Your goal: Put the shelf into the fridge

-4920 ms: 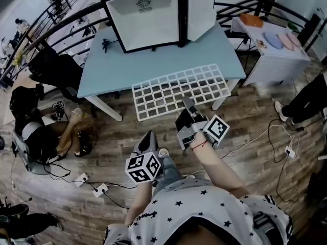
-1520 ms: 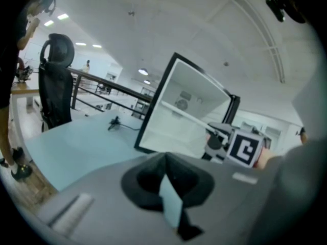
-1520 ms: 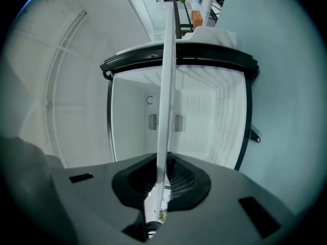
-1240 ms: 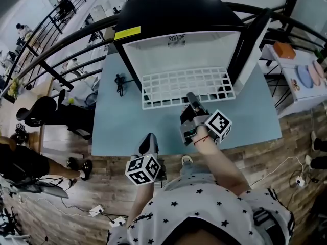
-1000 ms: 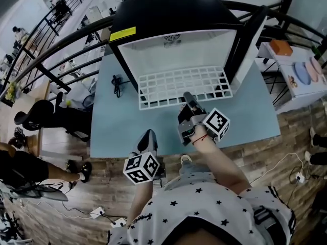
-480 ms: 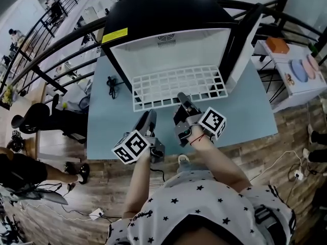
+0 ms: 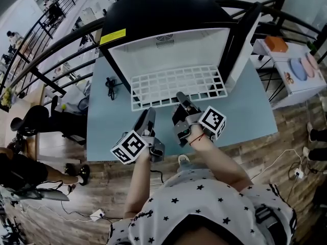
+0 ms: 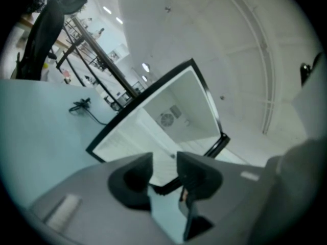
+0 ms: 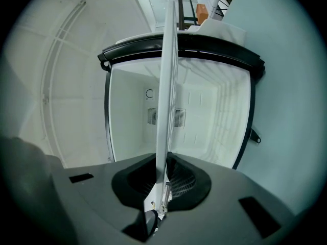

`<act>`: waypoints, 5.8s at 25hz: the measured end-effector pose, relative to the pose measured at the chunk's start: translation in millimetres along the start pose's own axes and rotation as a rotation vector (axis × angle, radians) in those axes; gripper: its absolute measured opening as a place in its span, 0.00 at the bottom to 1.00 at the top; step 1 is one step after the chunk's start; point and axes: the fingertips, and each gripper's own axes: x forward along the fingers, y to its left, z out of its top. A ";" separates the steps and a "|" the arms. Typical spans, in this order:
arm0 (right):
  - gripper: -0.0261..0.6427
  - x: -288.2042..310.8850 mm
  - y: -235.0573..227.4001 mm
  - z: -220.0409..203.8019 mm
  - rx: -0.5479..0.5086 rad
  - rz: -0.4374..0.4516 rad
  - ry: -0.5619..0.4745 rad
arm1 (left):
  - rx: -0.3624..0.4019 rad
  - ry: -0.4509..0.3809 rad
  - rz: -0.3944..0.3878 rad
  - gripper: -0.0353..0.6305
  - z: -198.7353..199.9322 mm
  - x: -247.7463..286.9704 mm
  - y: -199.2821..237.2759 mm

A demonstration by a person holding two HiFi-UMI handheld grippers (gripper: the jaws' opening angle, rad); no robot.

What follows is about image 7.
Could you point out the blue plate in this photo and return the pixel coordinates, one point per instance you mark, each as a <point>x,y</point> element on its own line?
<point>298,69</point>

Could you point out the person's left forearm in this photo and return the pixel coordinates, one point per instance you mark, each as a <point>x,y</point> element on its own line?
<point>138,187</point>

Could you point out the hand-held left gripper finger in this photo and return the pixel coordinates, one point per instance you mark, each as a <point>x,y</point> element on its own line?
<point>141,124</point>
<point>151,124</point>

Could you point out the person's right forearm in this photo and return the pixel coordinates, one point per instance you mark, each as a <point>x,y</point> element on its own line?
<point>222,162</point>

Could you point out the black metal railing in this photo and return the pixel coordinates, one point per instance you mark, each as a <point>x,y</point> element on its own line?
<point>56,47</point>

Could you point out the yellow-green plant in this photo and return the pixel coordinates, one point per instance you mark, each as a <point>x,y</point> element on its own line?
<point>5,97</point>

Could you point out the white shoe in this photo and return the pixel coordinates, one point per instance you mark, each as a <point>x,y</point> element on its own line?
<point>183,159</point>

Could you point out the white wire fridge shelf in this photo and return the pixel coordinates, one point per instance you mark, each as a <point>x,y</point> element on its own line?
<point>178,85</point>

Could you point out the white power strip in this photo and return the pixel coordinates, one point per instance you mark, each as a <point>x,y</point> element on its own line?
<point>97,215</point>
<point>298,173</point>

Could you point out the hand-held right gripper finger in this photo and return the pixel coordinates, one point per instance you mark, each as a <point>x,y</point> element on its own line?
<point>182,99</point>
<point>193,110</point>

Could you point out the white star-print shirt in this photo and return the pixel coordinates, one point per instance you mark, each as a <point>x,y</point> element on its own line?
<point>204,203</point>

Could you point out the orange box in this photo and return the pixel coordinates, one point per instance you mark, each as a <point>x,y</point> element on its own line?
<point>276,44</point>

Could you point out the black mini fridge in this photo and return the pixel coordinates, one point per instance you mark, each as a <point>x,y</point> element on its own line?
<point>166,11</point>

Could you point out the wooden desk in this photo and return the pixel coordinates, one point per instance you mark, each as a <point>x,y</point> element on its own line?
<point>23,136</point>

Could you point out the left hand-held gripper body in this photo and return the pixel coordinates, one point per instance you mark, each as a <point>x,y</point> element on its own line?
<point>130,147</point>

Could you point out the yellow-green ball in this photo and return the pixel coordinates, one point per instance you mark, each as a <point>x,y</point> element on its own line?
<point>64,107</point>

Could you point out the black office chair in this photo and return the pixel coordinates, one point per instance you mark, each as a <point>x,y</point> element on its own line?
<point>43,122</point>

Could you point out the white printed cabinet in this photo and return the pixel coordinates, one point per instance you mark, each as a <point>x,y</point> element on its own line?
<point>299,91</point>

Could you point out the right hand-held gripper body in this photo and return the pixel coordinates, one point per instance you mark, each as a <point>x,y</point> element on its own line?
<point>212,120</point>

